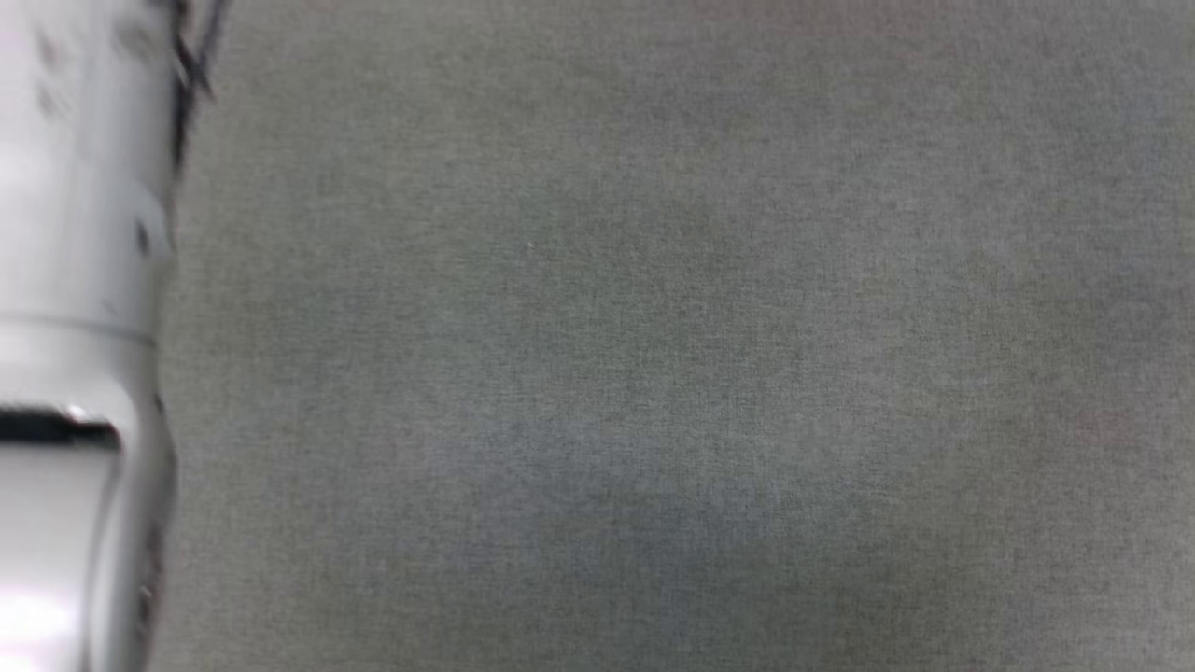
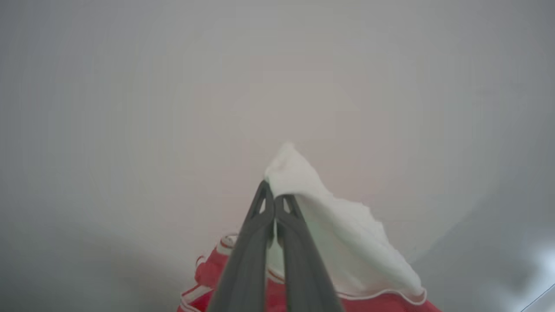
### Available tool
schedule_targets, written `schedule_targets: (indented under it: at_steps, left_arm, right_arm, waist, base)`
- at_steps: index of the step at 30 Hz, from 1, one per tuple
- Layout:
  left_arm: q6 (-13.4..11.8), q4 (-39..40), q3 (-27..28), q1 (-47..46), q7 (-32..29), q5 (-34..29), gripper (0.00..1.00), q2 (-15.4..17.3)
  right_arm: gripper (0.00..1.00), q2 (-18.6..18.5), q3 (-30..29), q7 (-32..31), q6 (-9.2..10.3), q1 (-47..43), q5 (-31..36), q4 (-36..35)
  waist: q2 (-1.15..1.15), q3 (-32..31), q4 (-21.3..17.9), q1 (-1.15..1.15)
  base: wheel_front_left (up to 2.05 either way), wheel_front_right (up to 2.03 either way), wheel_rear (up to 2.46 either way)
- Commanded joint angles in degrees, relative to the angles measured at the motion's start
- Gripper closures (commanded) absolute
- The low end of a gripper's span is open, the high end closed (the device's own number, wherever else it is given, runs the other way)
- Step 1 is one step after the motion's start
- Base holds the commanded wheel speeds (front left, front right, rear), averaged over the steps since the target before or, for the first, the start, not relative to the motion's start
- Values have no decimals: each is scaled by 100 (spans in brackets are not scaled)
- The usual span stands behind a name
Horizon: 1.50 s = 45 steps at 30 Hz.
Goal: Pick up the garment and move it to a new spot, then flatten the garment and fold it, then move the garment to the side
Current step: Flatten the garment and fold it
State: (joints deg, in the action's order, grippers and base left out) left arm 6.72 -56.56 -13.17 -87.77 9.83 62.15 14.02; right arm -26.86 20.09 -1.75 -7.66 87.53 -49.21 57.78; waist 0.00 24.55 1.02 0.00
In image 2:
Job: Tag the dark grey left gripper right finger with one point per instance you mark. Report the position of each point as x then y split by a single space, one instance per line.
303 273

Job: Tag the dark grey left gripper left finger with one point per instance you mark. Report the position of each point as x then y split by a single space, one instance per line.
247 268

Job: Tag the red and white jersey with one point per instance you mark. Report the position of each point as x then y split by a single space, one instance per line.
347 242

